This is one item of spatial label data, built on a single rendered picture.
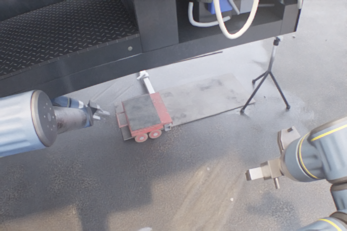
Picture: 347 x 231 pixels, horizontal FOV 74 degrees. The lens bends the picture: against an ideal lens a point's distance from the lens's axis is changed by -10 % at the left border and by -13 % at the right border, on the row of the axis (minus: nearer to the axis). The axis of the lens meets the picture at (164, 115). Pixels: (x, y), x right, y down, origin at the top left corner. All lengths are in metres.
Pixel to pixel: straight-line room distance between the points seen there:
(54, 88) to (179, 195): 0.87
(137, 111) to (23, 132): 1.15
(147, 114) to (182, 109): 0.31
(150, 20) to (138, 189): 0.93
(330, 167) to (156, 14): 0.79
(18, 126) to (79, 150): 1.17
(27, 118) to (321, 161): 0.62
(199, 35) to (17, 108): 0.82
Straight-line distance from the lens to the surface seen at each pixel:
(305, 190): 1.65
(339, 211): 0.53
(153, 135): 1.67
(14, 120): 0.63
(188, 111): 1.84
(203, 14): 1.19
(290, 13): 1.39
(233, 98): 1.97
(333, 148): 0.51
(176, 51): 1.14
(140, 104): 1.73
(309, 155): 0.56
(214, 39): 1.19
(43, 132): 0.63
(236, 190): 1.52
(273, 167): 0.70
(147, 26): 1.03
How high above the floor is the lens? 1.33
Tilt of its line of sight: 47 degrees down
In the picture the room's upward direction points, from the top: 5 degrees counter-clockwise
